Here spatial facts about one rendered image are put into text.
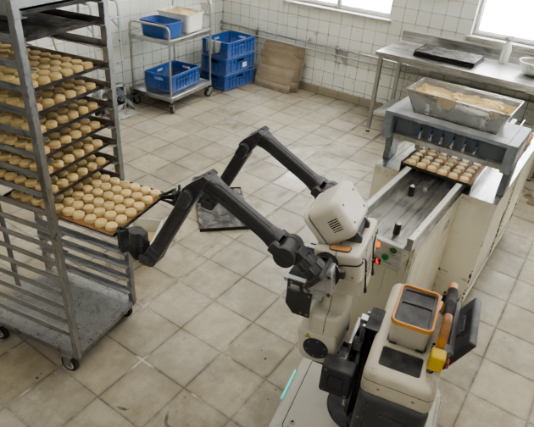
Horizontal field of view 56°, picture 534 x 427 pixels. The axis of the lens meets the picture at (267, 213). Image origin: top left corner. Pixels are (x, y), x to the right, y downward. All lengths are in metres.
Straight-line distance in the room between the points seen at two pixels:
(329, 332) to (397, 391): 0.34
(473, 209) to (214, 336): 1.62
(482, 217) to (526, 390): 0.96
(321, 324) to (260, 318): 1.16
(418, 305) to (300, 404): 0.74
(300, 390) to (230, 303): 0.96
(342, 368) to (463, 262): 1.41
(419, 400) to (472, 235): 1.42
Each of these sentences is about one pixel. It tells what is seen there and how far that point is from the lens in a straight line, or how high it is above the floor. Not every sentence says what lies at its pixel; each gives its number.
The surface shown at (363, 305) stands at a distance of 2.72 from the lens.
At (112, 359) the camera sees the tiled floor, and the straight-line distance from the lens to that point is 2.95.
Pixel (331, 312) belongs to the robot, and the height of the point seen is 0.83.
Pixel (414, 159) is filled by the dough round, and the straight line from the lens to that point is 3.09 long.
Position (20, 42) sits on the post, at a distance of 2.01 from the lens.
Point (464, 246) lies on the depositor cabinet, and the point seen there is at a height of 0.52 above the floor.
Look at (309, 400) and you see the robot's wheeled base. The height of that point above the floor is 0.28.
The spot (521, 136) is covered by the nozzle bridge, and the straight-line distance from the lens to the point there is 3.00.
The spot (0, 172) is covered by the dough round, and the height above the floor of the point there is 1.06.
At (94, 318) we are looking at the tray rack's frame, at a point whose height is 0.15.
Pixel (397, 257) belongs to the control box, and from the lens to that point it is 2.44.
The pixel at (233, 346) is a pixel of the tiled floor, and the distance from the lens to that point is 2.96.
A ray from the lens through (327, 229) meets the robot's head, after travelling 1.74.
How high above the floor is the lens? 2.17
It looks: 32 degrees down
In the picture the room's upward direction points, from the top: 5 degrees clockwise
